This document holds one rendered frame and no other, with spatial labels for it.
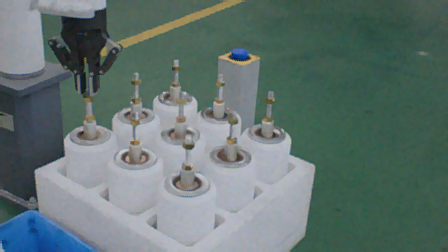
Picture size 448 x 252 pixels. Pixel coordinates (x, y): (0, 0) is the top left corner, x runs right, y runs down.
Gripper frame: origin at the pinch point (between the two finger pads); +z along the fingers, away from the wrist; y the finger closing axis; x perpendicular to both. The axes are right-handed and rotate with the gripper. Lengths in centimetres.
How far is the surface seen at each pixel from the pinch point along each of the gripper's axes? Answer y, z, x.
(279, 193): -35.9, 17.5, -2.5
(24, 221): 9.2, 25.0, 9.8
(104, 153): -4.0, 12.0, 2.8
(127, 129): -5.1, 11.1, -5.8
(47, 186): 6.4, 19.4, 5.6
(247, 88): -24.2, 10.5, -32.6
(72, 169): 1.6, 15.5, 4.5
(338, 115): -48, 35, -80
